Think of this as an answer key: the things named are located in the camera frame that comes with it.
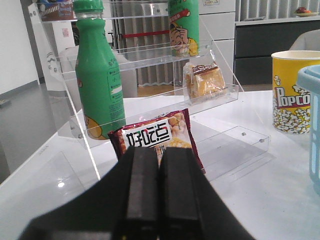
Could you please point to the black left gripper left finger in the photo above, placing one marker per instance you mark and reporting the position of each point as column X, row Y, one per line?
column 123, row 205

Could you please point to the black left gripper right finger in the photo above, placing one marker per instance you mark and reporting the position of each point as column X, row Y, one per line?
column 190, row 209

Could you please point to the packaged yellow bread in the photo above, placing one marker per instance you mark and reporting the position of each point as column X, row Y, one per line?
column 202, row 80

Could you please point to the light blue plastic basket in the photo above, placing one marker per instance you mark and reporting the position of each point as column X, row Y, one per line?
column 309, row 79

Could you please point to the maroon cracker snack packet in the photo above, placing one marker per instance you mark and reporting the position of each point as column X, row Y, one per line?
column 170, row 130

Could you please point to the green plastic drink bottle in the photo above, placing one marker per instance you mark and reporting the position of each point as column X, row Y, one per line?
column 97, row 72

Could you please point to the clear acrylic display shelf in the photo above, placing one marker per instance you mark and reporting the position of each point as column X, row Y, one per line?
column 223, row 142

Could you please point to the yellow popcorn paper bucket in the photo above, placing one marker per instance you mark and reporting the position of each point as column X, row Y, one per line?
column 290, row 102

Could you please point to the brown snack box top shelf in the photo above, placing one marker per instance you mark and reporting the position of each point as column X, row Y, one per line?
column 56, row 10

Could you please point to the fruit plate on cabinet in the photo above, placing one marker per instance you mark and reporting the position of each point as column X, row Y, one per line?
column 302, row 12

